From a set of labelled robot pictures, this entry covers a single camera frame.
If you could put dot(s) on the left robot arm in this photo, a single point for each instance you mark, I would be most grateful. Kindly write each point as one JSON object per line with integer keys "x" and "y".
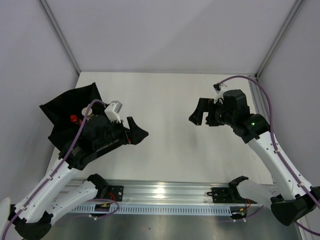
{"x": 34, "y": 216}

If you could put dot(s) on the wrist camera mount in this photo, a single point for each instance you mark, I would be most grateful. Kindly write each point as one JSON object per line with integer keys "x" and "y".
{"x": 112, "y": 111}
{"x": 220, "y": 88}

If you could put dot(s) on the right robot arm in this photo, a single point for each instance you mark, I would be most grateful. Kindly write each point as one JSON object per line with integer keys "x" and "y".
{"x": 294, "y": 197}

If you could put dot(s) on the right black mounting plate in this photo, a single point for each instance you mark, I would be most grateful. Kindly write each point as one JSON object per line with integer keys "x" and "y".
{"x": 225, "y": 195}

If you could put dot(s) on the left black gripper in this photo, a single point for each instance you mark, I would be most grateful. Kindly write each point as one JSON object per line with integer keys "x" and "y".
{"x": 133, "y": 137}

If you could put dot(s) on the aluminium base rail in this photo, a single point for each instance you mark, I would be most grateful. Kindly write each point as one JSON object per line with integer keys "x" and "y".
{"x": 140, "y": 192}

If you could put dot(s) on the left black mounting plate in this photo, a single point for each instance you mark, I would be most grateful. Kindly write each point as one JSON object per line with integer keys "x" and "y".
{"x": 115, "y": 193}

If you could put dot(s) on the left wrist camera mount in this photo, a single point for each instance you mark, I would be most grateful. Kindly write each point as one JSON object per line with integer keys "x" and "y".
{"x": 112, "y": 111}

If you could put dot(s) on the frame post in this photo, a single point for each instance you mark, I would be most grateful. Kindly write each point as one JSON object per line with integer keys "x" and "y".
{"x": 45, "y": 7}
{"x": 280, "y": 35}

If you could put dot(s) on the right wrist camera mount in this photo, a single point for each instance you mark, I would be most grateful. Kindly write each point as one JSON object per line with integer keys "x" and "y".
{"x": 220, "y": 88}

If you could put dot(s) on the black mounting plate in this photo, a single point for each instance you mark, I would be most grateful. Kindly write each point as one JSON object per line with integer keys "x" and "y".
{"x": 115, "y": 193}
{"x": 225, "y": 195}

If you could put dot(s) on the black canvas bag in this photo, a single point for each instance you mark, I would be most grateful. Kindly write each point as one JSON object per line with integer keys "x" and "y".
{"x": 67, "y": 112}

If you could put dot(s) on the left frame post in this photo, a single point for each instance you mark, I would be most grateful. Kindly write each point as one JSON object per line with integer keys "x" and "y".
{"x": 45, "y": 7}

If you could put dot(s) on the right frame post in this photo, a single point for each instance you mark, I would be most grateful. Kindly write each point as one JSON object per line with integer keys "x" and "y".
{"x": 280, "y": 35}

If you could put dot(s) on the red dish soap bottle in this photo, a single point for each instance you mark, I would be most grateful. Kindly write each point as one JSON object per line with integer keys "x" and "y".
{"x": 75, "y": 120}

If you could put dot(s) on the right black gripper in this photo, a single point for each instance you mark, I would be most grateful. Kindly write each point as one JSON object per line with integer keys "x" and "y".
{"x": 204, "y": 105}

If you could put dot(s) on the slotted cable duct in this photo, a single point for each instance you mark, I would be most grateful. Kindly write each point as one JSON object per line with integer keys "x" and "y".
{"x": 140, "y": 209}

